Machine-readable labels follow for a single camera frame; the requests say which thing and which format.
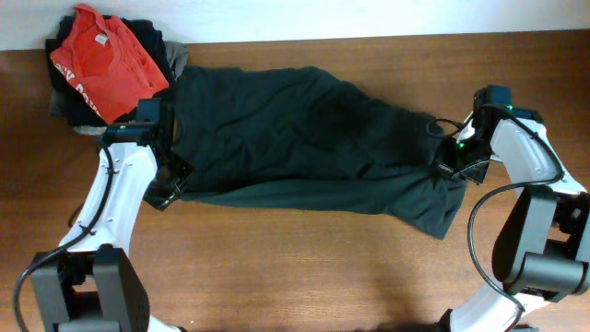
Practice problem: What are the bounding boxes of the dark green t-shirt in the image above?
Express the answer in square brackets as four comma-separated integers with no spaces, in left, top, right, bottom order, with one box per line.
[173,66,466,239]

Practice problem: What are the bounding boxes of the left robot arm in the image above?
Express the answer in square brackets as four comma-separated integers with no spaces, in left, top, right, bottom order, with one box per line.
[13,98,192,332]

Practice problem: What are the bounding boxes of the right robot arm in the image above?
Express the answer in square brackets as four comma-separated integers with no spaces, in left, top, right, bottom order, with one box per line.
[435,85,589,331]

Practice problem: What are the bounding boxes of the navy folded garment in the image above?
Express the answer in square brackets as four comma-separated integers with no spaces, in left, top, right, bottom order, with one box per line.
[65,95,106,126]

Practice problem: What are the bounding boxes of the grey folded garment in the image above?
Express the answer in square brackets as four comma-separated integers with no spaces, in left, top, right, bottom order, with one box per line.
[46,41,189,136]

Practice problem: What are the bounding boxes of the orange folded t-shirt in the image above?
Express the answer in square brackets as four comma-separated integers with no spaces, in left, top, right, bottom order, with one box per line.
[50,4,169,125]

